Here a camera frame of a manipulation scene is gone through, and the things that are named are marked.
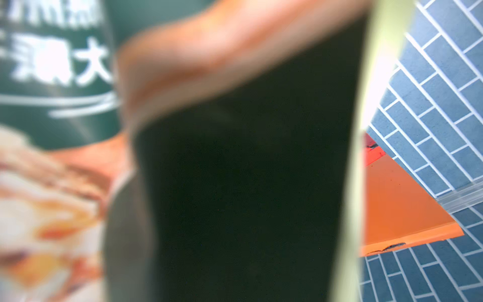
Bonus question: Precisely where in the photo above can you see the green oats bag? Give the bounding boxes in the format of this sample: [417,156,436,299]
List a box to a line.
[1,1,415,301]

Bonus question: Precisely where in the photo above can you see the red folder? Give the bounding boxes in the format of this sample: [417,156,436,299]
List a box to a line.
[365,133,386,166]

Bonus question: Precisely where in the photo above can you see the orange folder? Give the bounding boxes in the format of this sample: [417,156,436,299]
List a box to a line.
[360,155,464,257]

